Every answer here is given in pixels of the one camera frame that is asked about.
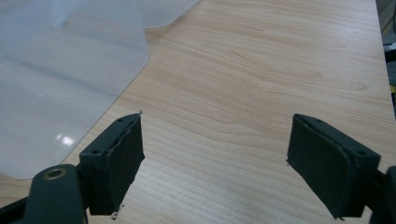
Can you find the translucent white plastic mat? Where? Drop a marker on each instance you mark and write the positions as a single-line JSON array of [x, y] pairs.
[[62, 77]]

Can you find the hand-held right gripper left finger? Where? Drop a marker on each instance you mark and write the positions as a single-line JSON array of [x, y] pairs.
[[116, 161]]

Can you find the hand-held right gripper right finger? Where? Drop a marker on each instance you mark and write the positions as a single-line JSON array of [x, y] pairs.
[[327, 161]]

